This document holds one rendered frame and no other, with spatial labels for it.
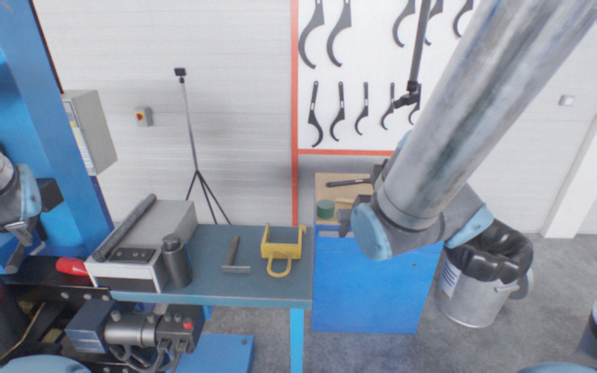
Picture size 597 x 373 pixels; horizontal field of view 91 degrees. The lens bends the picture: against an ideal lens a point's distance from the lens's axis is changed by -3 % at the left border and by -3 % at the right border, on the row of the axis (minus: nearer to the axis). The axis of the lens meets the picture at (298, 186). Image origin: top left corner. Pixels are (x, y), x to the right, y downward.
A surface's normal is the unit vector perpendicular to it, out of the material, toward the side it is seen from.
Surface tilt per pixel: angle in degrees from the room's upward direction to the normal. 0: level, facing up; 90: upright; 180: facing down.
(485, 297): 93
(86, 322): 0
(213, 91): 90
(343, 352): 0
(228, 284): 0
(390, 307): 90
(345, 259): 90
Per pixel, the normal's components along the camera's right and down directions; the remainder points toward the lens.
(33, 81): 1.00, 0.03
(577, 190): -0.04, 0.49
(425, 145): -0.84, 0.32
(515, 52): -0.55, 0.57
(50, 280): 0.00, -0.87
